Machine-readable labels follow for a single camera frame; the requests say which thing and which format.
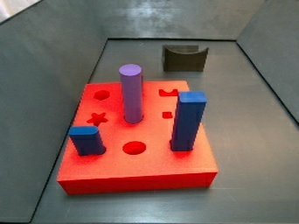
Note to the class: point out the red peg board block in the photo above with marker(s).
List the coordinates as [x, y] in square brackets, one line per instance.
[137, 162]

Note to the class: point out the black curved fixture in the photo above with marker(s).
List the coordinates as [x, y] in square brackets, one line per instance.
[183, 58]

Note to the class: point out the tall blue rectangular peg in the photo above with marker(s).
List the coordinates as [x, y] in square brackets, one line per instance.
[189, 108]

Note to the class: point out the purple cylinder peg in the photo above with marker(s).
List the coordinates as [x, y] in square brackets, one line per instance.
[130, 80]

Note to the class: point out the short blue peg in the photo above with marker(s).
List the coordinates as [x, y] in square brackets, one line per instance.
[86, 140]

